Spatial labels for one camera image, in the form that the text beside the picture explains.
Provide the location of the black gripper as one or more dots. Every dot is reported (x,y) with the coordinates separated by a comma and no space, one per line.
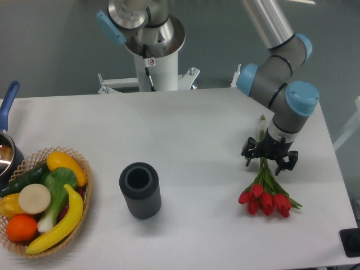
(272,149)

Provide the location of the red tulip bouquet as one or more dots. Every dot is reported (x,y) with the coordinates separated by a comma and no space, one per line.
(266,194)

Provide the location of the dark grey ribbed vase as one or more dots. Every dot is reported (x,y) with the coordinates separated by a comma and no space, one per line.
(139,184)

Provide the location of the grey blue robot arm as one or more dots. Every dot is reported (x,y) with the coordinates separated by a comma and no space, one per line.
(268,83)

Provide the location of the black device at edge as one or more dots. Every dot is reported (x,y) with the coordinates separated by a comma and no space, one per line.
(350,241)

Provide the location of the red vegetable in basket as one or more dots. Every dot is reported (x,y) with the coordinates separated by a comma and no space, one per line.
(81,191)

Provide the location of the yellow banana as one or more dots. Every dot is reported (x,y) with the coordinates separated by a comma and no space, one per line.
(63,228)

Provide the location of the green bok choy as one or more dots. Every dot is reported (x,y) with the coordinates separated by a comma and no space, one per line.
(55,182)

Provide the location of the green cucumber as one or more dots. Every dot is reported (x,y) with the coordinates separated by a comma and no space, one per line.
(33,176)

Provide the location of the beige round disc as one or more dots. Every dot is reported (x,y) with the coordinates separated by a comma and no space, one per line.
(34,198)

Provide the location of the orange fruit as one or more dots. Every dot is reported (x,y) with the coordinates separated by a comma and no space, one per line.
(21,228)

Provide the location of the yellow bell pepper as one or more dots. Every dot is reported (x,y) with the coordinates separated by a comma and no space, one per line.
(10,206)

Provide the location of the woven wicker basket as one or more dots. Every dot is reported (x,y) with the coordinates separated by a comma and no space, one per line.
(34,161)

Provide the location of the white table clamp bracket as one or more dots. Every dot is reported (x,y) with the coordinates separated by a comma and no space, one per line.
(185,82)

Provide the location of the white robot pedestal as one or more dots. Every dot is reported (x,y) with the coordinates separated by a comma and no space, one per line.
(155,52)

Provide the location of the blue handled saucepan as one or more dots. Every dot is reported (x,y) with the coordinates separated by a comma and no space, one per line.
(11,156)

